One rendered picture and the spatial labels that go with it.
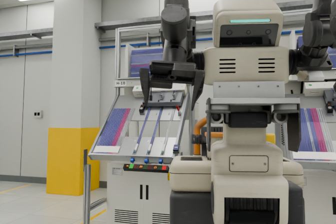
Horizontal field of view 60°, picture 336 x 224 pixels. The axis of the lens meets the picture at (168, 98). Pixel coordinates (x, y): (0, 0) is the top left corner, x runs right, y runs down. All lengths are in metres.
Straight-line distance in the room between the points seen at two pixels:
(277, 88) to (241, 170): 0.28
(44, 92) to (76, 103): 1.12
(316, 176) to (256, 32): 1.60
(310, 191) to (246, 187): 1.50
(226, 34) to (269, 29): 0.13
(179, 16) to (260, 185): 0.56
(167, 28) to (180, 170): 0.71
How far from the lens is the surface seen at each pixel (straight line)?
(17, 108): 5.54
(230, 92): 0.94
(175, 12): 0.66
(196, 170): 1.22
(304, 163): 2.07
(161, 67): 0.64
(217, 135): 1.25
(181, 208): 1.25
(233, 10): 0.97
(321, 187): 2.43
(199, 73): 0.62
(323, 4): 0.98
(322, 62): 1.06
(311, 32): 0.95
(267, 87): 0.96
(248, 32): 0.97
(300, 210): 1.15
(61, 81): 4.36
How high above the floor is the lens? 0.97
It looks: 5 degrees up
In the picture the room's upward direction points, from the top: straight up
